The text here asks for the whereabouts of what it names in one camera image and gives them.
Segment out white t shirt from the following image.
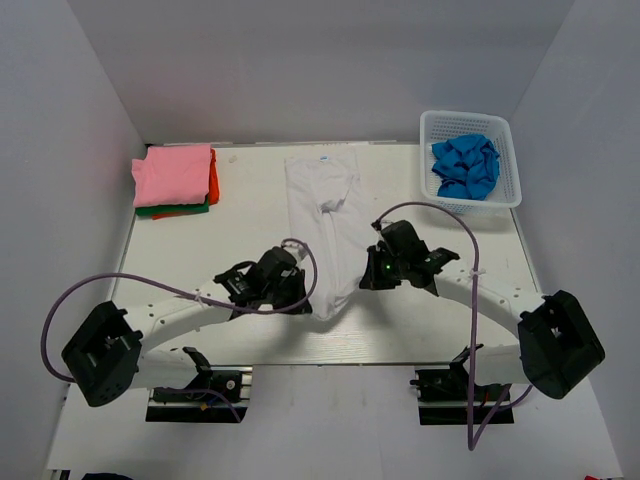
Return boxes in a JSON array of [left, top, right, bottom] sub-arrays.
[[285, 150, 375, 320]]

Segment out blue t shirt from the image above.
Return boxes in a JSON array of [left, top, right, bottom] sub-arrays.
[[431, 134, 500, 201]]

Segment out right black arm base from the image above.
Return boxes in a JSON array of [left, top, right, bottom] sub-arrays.
[[410, 368, 503, 426]]

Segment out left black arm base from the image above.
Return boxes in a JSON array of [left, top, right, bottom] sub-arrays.
[[145, 347, 253, 424]]

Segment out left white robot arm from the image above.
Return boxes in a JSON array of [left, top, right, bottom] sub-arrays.
[[61, 239, 315, 407]]

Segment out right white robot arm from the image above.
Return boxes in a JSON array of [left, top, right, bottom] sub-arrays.
[[359, 220, 605, 399]]

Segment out folded orange t shirt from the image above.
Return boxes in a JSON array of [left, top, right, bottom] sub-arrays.
[[151, 148, 220, 220]]

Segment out white plastic basket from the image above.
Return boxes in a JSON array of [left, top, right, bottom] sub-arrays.
[[420, 110, 522, 215]]

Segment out folded pink t shirt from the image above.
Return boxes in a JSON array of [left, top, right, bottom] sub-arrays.
[[131, 144, 211, 208]]

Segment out folded green t shirt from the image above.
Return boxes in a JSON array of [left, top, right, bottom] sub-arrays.
[[135, 200, 209, 217]]

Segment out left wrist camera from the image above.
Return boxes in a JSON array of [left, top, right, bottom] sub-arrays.
[[281, 238, 309, 263]]

